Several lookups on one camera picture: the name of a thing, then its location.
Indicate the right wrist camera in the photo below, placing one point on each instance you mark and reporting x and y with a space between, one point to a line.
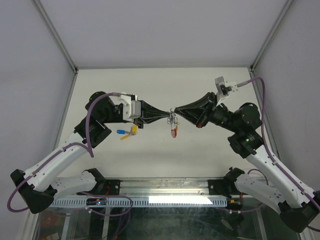
224 89

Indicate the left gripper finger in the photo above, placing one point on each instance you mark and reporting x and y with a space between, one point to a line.
151 119
151 111

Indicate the left aluminium frame post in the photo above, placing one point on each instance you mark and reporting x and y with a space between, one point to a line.
38 5

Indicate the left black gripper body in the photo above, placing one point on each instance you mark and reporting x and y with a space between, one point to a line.
138 122

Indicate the red handled metal keyring holder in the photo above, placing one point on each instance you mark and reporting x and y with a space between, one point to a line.
173 132

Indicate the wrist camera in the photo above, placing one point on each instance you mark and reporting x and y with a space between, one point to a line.
224 89
131 106

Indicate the aluminium frame post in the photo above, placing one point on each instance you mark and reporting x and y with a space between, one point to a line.
38 5
272 33

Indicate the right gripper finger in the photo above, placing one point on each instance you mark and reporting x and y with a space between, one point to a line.
193 116
196 105

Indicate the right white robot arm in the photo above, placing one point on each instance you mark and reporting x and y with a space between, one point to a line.
295 202

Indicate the right aluminium frame post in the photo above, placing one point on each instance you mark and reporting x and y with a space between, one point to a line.
272 33

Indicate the blue tag key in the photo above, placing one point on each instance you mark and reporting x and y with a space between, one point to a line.
121 132
171 119

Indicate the yellow tag key flat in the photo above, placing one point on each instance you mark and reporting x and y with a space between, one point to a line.
125 137

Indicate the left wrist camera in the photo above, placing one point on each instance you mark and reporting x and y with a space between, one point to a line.
131 106

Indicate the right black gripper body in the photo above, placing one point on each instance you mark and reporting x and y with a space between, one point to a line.
208 113

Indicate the slotted cable duct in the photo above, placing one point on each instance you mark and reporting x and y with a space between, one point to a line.
160 201

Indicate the aluminium front rail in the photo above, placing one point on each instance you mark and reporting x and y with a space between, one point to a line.
162 183

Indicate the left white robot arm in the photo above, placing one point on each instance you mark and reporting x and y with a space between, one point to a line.
102 109

